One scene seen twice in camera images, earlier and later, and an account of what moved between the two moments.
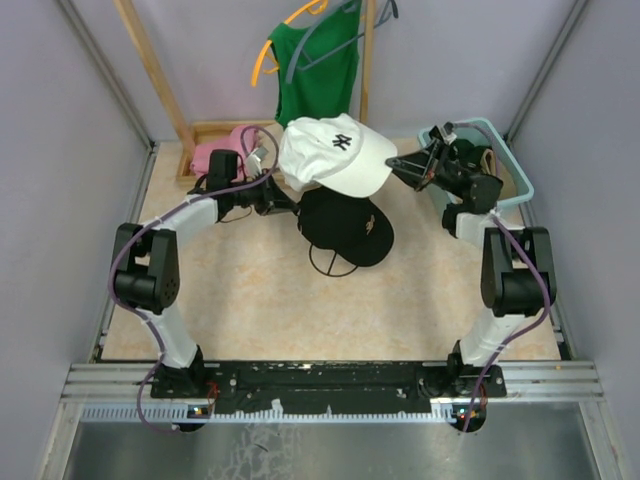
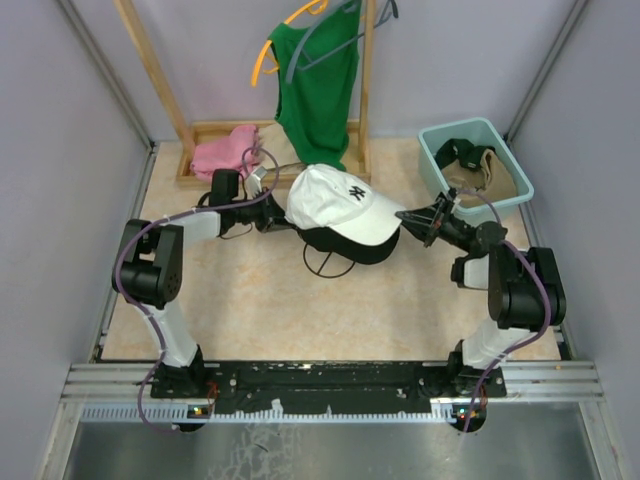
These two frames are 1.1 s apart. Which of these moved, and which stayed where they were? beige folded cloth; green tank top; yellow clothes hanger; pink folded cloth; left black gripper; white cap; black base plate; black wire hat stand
Moved: left black gripper; black wire hat stand; white cap
Stayed: beige folded cloth; green tank top; black base plate; pink folded cloth; yellow clothes hanger
